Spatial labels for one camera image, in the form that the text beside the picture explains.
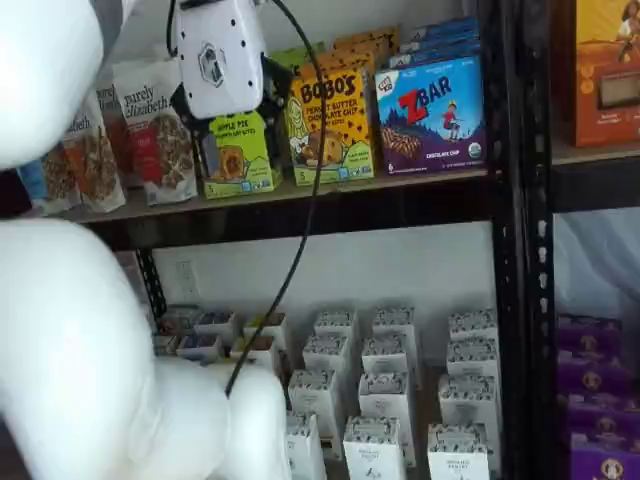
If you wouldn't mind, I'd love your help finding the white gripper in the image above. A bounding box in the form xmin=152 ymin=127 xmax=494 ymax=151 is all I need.
xmin=170 ymin=0 xmax=295 ymax=139

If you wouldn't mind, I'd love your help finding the yellow oat bites box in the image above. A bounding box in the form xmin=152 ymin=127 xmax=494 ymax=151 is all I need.
xmin=201 ymin=110 xmax=285 ymax=200

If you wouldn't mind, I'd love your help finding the green Bobo's apple pie box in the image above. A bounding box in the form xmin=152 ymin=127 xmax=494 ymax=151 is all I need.
xmin=284 ymin=42 xmax=327 ymax=64

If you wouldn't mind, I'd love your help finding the yellow Bobo's peanut butter box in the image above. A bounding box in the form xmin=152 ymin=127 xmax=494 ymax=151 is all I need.
xmin=324 ymin=38 xmax=389 ymax=59
xmin=284 ymin=67 xmax=375 ymax=187
xmin=309 ymin=49 xmax=377 ymax=76
xmin=333 ymin=25 xmax=401 ymax=49

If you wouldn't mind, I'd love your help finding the cardboard box container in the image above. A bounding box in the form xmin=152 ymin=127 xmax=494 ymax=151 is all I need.
xmin=64 ymin=167 xmax=501 ymax=224

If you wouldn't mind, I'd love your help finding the blue ZBar box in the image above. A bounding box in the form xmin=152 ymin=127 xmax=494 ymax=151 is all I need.
xmin=374 ymin=54 xmax=487 ymax=176
xmin=388 ymin=42 xmax=482 ymax=69
xmin=399 ymin=29 xmax=481 ymax=51
xmin=412 ymin=17 xmax=479 ymax=39

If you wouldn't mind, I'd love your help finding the tan wooden shelf board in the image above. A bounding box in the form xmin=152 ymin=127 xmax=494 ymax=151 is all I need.
xmin=552 ymin=132 xmax=640 ymax=166
xmin=149 ymin=299 xmax=501 ymax=480

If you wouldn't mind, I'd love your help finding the large orange box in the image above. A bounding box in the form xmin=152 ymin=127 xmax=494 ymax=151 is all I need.
xmin=569 ymin=0 xmax=640 ymax=149

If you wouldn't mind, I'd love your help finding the purple box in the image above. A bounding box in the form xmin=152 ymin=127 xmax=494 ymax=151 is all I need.
xmin=557 ymin=314 xmax=624 ymax=354
xmin=569 ymin=433 xmax=640 ymax=480
xmin=567 ymin=393 xmax=640 ymax=439
xmin=557 ymin=349 xmax=634 ymax=396

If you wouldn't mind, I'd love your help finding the red label granola bag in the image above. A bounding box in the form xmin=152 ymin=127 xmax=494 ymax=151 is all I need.
xmin=94 ymin=79 xmax=134 ymax=189
xmin=112 ymin=59 xmax=199 ymax=207

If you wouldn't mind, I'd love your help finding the orange label granola bag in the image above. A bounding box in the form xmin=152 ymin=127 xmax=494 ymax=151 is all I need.
xmin=49 ymin=92 xmax=127 ymax=214

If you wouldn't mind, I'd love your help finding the black metal shelving rack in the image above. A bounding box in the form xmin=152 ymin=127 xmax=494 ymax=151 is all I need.
xmin=74 ymin=0 xmax=532 ymax=480
xmin=523 ymin=0 xmax=640 ymax=480

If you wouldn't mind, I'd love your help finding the blue label granola bag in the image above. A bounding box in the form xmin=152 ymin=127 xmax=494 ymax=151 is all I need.
xmin=17 ymin=142 xmax=84 ymax=217

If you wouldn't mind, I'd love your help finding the blue label granola carton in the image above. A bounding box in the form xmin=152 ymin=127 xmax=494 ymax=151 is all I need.
xmin=177 ymin=333 xmax=224 ymax=362
xmin=194 ymin=310 xmax=236 ymax=337

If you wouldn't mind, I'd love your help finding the green label carton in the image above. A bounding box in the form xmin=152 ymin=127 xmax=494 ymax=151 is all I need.
xmin=152 ymin=333 xmax=180 ymax=357
xmin=159 ymin=304 xmax=201 ymax=335

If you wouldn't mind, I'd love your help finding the yellow label granola carton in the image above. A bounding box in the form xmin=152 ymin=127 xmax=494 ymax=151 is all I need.
xmin=229 ymin=335 xmax=277 ymax=374
xmin=243 ymin=312 xmax=289 ymax=349

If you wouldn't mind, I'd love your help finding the white patterned carton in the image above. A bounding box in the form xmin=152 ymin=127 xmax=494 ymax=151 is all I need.
xmin=343 ymin=415 xmax=407 ymax=480
xmin=427 ymin=423 xmax=491 ymax=480
xmin=438 ymin=374 xmax=501 ymax=431
xmin=360 ymin=335 xmax=409 ymax=379
xmin=447 ymin=308 xmax=499 ymax=346
xmin=284 ymin=412 xmax=327 ymax=480
xmin=288 ymin=369 xmax=337 ymax=431
xmin=446 ymin=338 xmax=500 ymax=381
xmin=372 ymin=305 xmax=417 ymax=346
xmin=358 ymin=372 xmax=410 ymax=431
xmin=313 ymin=309 xmax=357 ymax=346
xmin=302 ymin=334 xmax=350 ymax=381

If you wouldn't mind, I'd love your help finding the translucent plastic sheet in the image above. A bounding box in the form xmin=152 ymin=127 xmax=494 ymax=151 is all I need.
xmin=553 ymin=209 xmax=640 ymax=321

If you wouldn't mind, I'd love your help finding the black cable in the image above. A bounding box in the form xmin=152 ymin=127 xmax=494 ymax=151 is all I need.
xmin=167 ymin=0 xmax=321 ymax=399

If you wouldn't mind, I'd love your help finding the white wall outlet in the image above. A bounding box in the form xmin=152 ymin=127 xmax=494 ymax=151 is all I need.
xmin=175 ymin=258 xmax=200 ymax=297

